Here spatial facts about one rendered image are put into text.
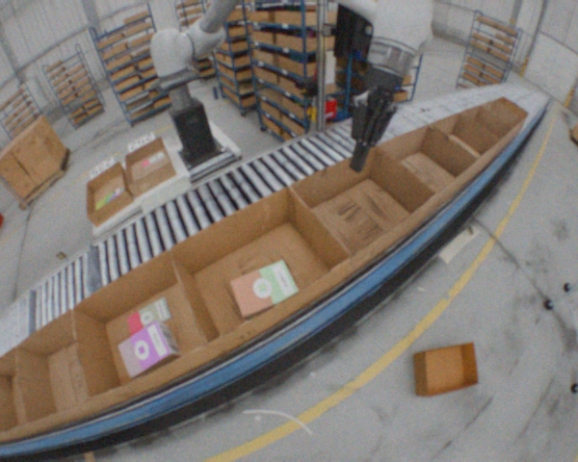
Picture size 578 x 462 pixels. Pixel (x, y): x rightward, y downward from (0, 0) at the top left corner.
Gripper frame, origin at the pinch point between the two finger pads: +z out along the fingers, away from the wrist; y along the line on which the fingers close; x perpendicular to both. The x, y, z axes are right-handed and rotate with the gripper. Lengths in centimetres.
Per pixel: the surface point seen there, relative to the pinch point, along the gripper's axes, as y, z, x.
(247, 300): 26.7, 36.6, 4.4
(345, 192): -22.0, 25.9, -19.0
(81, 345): 78, 45, 0
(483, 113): -144, -25, -23
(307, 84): -36, -4, -79
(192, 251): 37, 34, -15
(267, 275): 19.2, 33.9, 0.6
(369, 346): -49, 116, 27
